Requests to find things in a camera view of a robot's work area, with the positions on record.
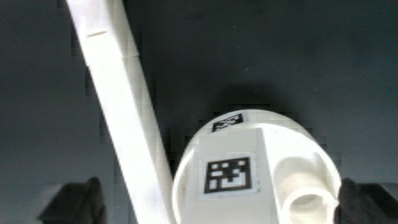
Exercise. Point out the white stool leg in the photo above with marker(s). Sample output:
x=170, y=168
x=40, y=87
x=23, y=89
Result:
x=229, y=195

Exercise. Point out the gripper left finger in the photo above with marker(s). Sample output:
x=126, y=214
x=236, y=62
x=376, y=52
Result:
x=76, y=205

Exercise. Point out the white U-shaped fence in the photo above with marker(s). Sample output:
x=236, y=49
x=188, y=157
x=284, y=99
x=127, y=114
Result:
x=110, y=55

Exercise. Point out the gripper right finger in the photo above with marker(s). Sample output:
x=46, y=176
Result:
x=367, y=203

